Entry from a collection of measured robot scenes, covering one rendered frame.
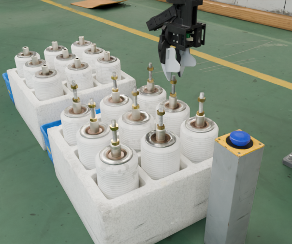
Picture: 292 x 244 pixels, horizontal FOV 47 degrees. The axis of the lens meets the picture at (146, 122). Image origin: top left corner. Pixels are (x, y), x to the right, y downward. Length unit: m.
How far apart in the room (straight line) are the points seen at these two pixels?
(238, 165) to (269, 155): 0.56
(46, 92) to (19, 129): 0.28
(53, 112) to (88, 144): 0.40
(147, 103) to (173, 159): 0.26
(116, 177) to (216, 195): 0.22
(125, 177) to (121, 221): 0.10
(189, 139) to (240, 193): 0.19
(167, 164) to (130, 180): 0.10
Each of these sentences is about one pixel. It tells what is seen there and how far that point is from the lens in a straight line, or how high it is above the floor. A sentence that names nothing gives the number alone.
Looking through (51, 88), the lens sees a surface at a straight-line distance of 1.18.
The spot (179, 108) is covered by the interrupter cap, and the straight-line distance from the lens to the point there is 0.92.
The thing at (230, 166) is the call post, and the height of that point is 0.28.
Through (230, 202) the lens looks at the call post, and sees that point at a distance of 0.73.
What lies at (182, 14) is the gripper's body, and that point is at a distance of 0.80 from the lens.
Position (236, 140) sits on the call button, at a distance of 0.67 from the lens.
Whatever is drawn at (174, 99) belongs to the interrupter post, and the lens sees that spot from 0.91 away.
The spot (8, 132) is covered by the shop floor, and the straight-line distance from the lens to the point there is 1.40.
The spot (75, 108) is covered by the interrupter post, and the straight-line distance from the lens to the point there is 0.92.
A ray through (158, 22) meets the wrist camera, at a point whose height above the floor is 0.48.
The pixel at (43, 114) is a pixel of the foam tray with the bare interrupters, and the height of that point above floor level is 0.14.
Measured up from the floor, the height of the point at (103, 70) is 0.23.
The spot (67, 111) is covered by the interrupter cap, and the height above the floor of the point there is 0.25.
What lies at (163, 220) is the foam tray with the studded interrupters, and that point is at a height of 0.07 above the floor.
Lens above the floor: 0.69
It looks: 31 degrees down
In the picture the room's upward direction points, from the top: 1 degrees counter-clockwise
